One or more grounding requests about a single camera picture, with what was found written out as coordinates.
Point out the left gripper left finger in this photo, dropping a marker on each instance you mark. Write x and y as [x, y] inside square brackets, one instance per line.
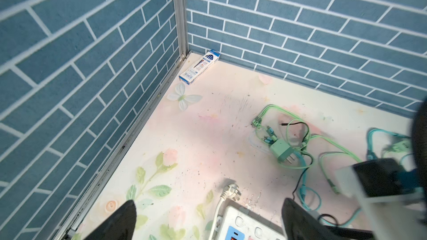
[119, 226]

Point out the white three-pin plug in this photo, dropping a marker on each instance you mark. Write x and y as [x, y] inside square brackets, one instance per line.
[231, 192]

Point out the green charger adapter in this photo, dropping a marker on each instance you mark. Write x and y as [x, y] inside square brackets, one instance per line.
[281, 150]

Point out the blue white small box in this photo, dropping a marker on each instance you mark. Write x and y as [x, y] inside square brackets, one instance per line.
[199, 67]

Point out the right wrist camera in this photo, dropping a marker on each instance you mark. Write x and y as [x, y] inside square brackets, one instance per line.
[391, 198]

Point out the white power strip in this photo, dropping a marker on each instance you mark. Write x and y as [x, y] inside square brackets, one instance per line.
[236, 225]

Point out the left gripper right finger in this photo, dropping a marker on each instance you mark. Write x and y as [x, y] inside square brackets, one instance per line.
[299, 225]

